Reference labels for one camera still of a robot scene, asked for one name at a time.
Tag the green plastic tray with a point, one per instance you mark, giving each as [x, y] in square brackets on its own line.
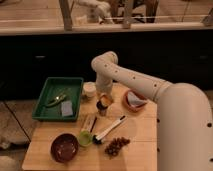
[52, 87]

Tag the white handled brush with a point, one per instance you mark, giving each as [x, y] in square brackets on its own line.
[97, 138]

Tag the grey sponge block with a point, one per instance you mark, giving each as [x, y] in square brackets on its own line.
[66, 108]

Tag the dark red bowl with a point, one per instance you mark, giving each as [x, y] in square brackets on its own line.
[64, 148]

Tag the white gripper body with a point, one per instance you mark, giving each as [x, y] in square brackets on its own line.
[104, 87]

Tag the grey cloth in bowl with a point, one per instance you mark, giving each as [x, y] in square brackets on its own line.
[134, 100]

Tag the white small bowl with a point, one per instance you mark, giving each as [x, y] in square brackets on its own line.
[89, 89]

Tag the green toy vegetable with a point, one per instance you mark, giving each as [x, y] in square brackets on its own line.
[58, 99]

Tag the brown grape bunch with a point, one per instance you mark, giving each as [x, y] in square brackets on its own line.
[114, 147]

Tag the yellow-red apple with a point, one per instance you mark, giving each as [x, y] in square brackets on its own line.
[106, 101]

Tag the terracotta bowl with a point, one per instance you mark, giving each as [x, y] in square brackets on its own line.
[128, 106]

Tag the small metal cup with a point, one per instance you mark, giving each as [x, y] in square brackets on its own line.
[101, 109]

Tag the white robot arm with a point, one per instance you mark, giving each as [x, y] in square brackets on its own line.
[185, 127]

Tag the green plastic cup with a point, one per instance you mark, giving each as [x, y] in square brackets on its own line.
[85, 138]

